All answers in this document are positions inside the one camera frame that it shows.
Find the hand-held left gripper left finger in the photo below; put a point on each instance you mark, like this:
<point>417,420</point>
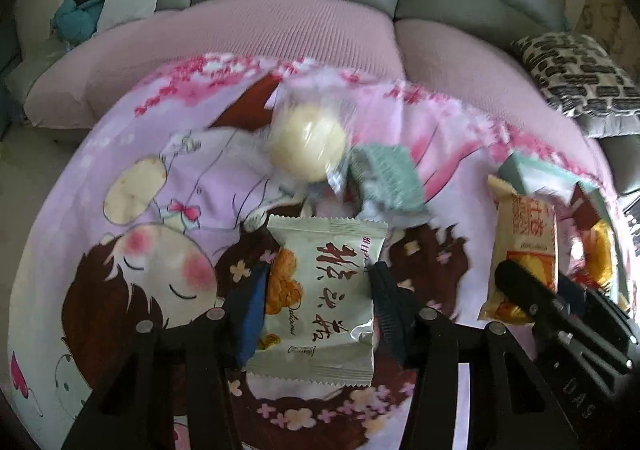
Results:
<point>250,315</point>

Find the grey green snack packet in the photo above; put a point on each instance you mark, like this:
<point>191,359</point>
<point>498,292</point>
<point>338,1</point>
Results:
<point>387,177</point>

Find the teal cloth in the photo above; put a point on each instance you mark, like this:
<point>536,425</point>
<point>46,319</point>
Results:
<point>75,22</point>

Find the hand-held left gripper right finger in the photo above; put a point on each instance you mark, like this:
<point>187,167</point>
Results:
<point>392,320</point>

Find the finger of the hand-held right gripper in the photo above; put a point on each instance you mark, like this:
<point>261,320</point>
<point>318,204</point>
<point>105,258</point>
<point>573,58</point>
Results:
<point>575,295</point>
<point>530,292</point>

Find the printed cartoon blanket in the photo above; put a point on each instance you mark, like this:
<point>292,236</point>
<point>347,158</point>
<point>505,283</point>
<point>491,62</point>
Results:
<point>150,180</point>

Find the black white patterned pillow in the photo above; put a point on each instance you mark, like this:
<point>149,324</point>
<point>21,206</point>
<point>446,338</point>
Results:
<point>575,69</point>

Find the orange cake packet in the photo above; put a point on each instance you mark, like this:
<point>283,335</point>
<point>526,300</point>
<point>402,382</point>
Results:
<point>530,235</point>

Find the yellow bread packet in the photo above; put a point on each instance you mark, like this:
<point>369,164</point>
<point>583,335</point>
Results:
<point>602,250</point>

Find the grey pillow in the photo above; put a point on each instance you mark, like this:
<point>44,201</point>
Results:
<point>615,122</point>

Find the teal cardboard box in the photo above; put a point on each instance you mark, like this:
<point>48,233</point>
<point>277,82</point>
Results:
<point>535,174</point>

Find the white pastry packet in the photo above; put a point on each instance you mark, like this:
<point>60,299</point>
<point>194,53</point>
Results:
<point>325,280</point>

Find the round bun in clear wrapper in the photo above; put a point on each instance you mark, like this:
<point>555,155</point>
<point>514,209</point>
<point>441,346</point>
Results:
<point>305,139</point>

